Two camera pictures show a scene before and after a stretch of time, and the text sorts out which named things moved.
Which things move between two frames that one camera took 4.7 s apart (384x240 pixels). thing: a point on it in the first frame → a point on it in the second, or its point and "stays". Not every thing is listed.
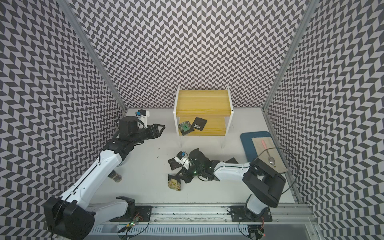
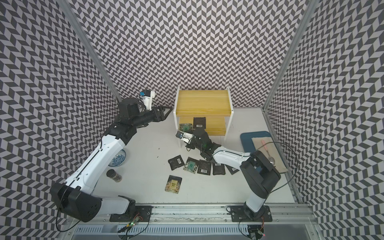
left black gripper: [154, 129] → [161, 113]
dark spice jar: [115, 176] stays
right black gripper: [186, 177] → [190, 146]
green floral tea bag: [185, 127] stays
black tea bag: [173, 164] stays
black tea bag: [199, 123] stays
